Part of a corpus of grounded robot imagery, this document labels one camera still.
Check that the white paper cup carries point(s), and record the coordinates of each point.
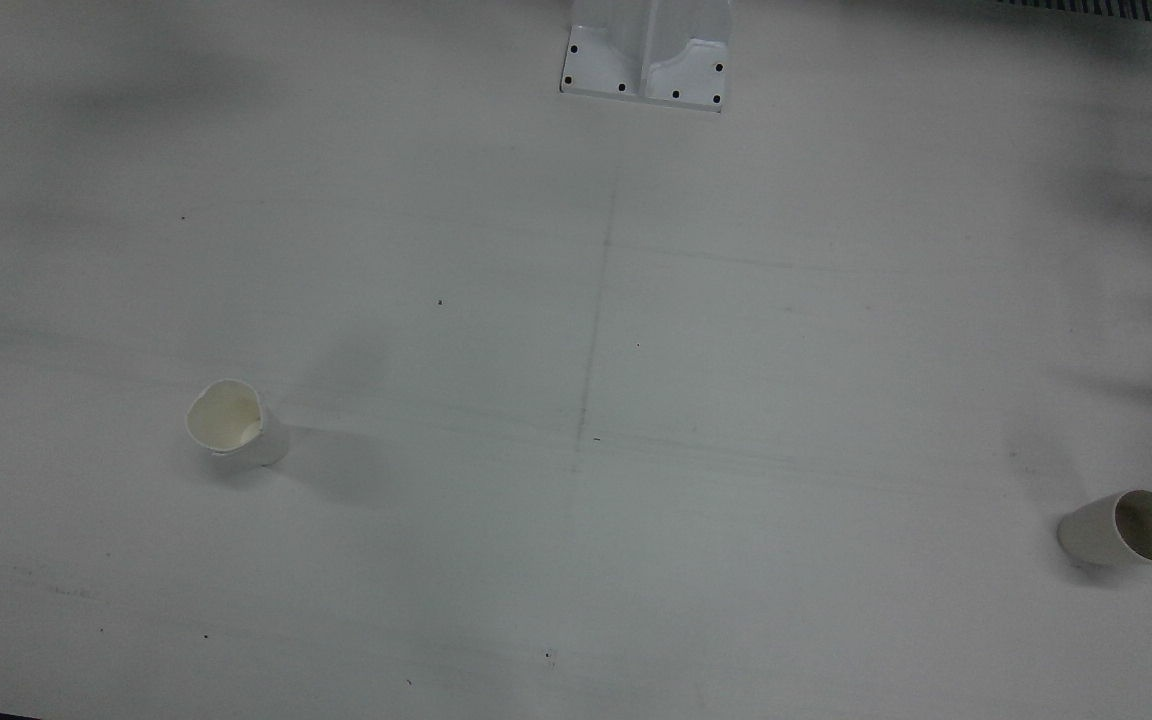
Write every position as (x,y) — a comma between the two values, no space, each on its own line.
(236,425)

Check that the beige paper cup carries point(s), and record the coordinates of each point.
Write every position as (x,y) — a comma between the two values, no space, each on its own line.
(1096,530)

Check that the grey ribbed grating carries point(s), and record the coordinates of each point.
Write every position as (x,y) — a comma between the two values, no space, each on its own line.
(1106,8)

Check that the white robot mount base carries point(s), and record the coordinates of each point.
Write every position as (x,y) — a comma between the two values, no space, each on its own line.
(676,60)

